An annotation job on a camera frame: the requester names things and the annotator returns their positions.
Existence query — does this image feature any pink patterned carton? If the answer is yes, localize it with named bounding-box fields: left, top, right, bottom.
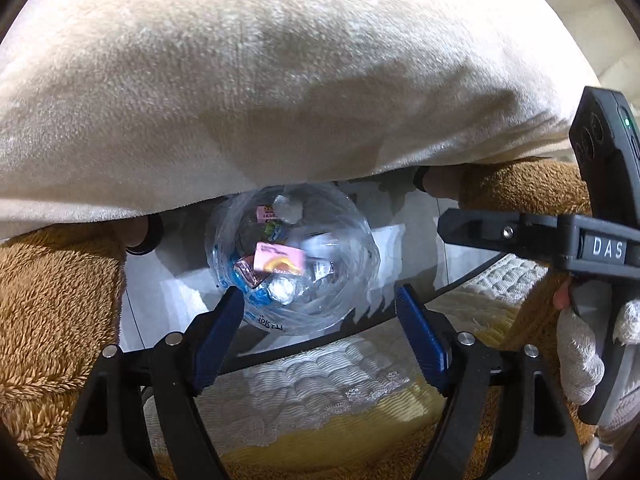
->
left=253, top=241, right=307, bottom=277

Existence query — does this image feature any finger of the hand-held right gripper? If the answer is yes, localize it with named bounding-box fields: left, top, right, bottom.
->
left=437, top=208, right=576, bottom=267

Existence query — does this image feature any dark round object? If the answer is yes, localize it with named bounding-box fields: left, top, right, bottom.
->
left=124, top=213, right=166, bottom=257
left=413, top=165, right=462, bottom=202

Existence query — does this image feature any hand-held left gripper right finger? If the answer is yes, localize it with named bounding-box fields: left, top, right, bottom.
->
left=394, top=283, right=587, bottom=480

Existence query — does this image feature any beige plush blanket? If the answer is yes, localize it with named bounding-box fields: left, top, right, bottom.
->
left=0, top=0, right=607, bottom=242

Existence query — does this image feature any person's right hand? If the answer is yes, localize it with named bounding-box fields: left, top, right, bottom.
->
left=552, top=277, right=640, bottom=442

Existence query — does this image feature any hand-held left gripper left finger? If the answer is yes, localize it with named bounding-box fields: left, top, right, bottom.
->
left=56, top=285, right=246, bottom=480

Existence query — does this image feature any clear plastic bag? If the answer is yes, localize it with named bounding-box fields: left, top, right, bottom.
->
left=204, top=182, right=382, bottom=337

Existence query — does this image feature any yellow cloth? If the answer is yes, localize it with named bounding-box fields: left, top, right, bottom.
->
left=220, top=287, right=523, bottom=480

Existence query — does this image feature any brown fuzzy cloth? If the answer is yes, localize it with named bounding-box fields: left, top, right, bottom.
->
left=457, top=157, right=593, bottom=221
left=0, top=220, right=151, bottom=480

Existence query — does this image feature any white quilted mat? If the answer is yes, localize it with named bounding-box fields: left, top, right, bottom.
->
left=145, top=255, right=551, bottom=448

